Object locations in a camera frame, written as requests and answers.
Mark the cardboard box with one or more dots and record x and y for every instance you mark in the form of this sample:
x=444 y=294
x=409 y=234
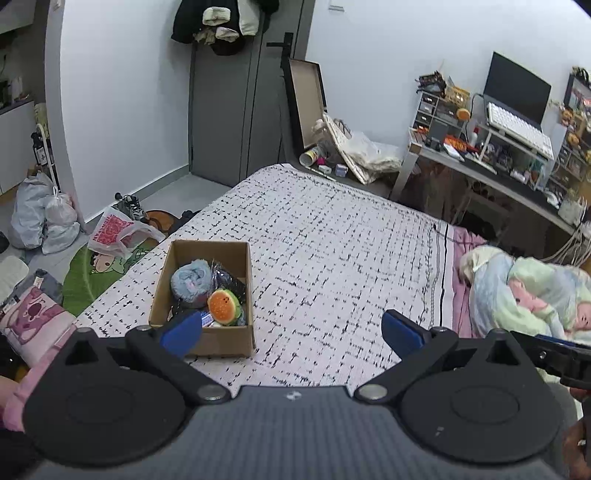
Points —
x=221 y=341

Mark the grey desktop drawer organizer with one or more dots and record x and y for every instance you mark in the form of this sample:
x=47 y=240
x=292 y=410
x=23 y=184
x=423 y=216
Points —
x=431 y=108

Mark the white desk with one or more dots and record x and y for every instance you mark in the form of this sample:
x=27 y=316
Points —
x=498 y=177

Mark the small purple box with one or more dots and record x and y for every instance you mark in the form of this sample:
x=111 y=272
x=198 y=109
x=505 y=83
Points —
x=340 y=170

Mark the person's right hand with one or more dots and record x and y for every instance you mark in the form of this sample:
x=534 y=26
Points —
x=579 y=452

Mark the burger plush toy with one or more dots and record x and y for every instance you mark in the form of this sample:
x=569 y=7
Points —
x=224 y=307

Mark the small tied white bag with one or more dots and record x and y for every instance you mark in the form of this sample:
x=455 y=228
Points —
x=60 y=210

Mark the pastel fleece blanket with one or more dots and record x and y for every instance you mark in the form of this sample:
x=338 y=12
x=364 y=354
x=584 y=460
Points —
x=526 y=290

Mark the pink bed sheet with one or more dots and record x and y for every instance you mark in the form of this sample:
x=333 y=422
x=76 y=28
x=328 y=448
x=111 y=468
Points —
x=464 y=277

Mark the framed picture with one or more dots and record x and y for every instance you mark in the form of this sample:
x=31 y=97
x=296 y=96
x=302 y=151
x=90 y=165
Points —
x=579 y=97

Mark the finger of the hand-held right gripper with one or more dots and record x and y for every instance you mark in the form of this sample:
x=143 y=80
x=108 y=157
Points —
x=563 y=360

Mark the hanging dark clothes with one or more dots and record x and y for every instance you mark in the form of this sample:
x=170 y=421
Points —
x=217 y=27

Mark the blue fluffy plush toy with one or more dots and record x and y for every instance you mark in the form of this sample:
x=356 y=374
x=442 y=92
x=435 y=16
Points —
x=189 y=281

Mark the green leaf cartoon rug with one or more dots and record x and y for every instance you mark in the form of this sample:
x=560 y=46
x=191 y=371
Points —
x=83 y=281

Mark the grey white sneaker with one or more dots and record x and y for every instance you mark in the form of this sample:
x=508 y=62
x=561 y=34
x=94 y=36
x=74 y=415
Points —
x=131 y=207

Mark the large white garbage bag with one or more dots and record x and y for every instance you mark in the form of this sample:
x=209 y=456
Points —
x=30 y=212

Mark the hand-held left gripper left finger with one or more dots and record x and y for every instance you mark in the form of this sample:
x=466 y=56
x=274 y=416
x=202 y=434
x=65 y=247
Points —
x=182 y=330

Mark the flat white plastic bag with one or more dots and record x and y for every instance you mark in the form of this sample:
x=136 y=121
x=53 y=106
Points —
x=60 y=237

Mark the folded white towel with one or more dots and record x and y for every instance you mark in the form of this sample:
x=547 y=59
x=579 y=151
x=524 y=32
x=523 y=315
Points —
x=11 y=277

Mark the dark item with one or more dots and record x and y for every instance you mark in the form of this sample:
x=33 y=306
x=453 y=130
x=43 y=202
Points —
x=226 y=279

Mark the white keyboard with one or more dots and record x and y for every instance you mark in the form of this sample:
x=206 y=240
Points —
x=519 y=129

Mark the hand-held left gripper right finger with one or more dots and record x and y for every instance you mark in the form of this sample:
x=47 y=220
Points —
x=401 y=330

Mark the black laptop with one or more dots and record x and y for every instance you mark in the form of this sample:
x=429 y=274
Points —
x=517 y=87

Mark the tipped paper cup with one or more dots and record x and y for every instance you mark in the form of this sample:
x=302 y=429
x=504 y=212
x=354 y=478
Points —
x=308 y=158

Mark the white black checked bed cover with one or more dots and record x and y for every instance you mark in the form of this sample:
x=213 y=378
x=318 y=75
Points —
x=323 y=240

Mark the grey door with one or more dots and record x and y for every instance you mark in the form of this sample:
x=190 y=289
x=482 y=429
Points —
x=221 y=115

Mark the pink printed cushion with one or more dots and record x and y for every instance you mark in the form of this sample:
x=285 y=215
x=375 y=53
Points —
x=32 y=323

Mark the black bottle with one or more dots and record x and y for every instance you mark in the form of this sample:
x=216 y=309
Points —
x=40 y=150

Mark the black framed board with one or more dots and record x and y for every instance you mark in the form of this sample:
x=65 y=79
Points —
x=307 y=101

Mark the brown round rug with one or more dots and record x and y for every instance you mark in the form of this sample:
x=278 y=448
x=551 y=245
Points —
x=159 y=219

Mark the blue denim clothing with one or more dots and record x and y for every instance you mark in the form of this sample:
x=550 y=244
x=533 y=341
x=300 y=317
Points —
x=44 y=284

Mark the cream canvas tote bag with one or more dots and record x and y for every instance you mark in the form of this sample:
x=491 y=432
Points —
x=369 y=159

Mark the black slipper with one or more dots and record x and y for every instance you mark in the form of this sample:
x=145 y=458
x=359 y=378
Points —
x=189 y=216

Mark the plastic bag with red print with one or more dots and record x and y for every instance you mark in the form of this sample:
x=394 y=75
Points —
x=111 y=230

